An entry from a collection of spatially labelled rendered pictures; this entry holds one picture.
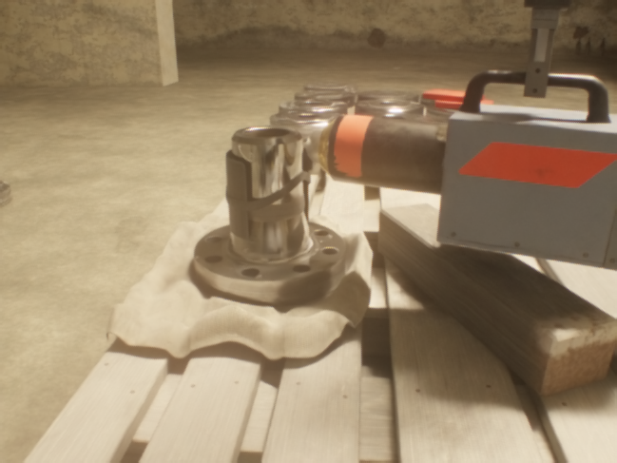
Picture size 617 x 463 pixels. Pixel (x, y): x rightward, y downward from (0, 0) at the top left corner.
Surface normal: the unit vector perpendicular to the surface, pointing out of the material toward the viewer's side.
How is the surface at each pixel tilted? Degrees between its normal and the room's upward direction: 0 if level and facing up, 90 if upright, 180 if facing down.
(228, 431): 0
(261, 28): 90
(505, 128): 90
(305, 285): 90
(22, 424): 0
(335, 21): 90
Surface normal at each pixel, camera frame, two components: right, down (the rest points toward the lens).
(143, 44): -0.10, 0.39
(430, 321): 0.00, -0.92
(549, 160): -0.40, 0.35
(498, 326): -0.94, 0.13
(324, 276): 0.70, 0.27
